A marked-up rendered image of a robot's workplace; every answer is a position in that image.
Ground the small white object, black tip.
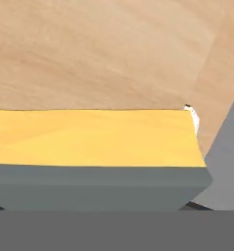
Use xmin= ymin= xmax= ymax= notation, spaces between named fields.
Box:
xmin=182 ymin=103 xmax=201 ymax=137

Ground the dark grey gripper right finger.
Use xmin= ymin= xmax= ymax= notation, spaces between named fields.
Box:
xmin=179 ymin=201 xmax=214 ymax=212

